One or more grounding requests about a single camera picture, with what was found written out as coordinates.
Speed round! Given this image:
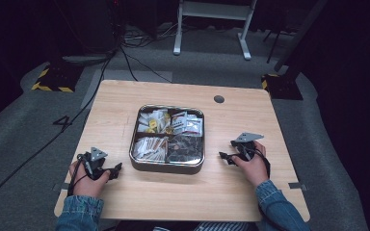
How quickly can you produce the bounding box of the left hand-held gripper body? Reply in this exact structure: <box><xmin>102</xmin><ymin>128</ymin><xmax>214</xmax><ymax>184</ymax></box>
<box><xmin>76</xmin><ymin>146</ymin><xmax>112</xmax><ymax>181</ymax></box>

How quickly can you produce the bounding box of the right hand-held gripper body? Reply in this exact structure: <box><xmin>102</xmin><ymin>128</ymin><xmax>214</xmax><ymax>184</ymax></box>
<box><xmin>230</xmin><ymin>132</ymin><xmax>265</xmax><ymax>162</ymax></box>

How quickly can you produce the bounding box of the square metal compartment box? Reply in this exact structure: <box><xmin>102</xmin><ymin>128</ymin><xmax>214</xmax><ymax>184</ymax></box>
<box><xmin>128</xmin><ymin>104</ymin><xmax>206</xmax><ymax>175</ymax></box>

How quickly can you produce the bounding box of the person's left hand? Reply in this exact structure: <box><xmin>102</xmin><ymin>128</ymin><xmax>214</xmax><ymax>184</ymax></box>
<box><xmin>68</xmin><ymin>160</ymin><xmax>112</xmax><ymax>198</ymax></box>

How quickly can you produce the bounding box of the person's right hand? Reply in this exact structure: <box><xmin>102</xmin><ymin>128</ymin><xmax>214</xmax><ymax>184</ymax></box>
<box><xmin>232</xmin><ymin>141</ymin><xmax>270</xmax><ymax>189</ymax></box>

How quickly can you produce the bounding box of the bundle of white stick packets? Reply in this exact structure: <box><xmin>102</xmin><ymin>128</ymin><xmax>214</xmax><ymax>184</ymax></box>
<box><xmin>132</xmin><ymin>136</ymin><xmax>169</xmax><ymax>162</ymax></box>

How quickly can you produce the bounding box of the pile of dark clear packets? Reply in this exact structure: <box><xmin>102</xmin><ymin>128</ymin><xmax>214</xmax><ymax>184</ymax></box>
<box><xmin>167</xmin><ymin>134</ymin><xmax>204</xmax><ymax>163</ymax></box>

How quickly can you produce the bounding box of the red and green packet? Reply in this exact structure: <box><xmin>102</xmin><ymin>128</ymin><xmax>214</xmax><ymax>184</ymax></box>
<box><xmin>171</xmin><ymin>111</ymin><xmax>204</xmax><ymax>138</ymax></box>

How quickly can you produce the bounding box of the pile of yellow-tag tea bags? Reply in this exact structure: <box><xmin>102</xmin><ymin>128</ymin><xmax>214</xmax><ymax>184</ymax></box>
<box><xmin>138</xmin><ymin>109</ymin><xmax>172</xmax><ymax>134</ymax></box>

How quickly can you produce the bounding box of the person's striped clothing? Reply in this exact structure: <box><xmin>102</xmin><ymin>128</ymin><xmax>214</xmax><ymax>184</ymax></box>
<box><xmin>153</xmin><ymin>220</ymin><xmax>252</xmax><ymax>231</ymax></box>

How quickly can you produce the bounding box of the black yellow striped stand base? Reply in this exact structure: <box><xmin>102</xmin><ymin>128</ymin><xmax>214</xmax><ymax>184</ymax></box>
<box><xmin>31</xmin><ymin>64</ymin><xmax>79</xmax><ymax>94</ymax></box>
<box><xmin>260</xmin><ymin>72</ymin><xmax>304</xmax><ymax>101</ymax></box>

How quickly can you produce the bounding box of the black slanted stand pole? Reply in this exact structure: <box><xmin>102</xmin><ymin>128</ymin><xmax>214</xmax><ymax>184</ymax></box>
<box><xmin>273</xmin><ymin>0</ymin><xmax>330</xmax><ymax>73</ymax></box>

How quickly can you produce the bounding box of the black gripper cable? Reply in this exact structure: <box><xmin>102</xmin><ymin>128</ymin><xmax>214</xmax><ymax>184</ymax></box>
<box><xmin>251</xmin><ymin>147</ymin><xmax>272</xmax><ymax>179</ymax></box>
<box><xmin>66</xmin><ymin>153</ymin><xmax>93</xmax><ymax>197</ymax></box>

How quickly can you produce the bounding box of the long black floor cable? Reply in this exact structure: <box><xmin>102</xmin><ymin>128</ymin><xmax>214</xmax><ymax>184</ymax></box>
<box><xmin>0</xmin><ymin>47</ymin><xmax>119</xmax><ymax>216</ymax></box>

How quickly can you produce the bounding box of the thin black floor cable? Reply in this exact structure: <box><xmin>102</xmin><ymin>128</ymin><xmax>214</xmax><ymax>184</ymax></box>
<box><xmin>119</xmin><ymin>47</ymin><xmax>173</xmax><ymax>84</ymax></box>

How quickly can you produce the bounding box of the tangle of floor cables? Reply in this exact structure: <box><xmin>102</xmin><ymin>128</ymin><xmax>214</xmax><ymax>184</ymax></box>
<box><xmin>120</xmin><ymin>20</ymin><xmax>181</xmax><ymax>50</ymax></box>

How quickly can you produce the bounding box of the white metal stand frame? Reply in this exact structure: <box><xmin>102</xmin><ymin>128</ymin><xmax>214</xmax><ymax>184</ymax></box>
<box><xmin>172</xmin><ymin>0</ymin><xmax>258</xmax><ymax>62</ymax></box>

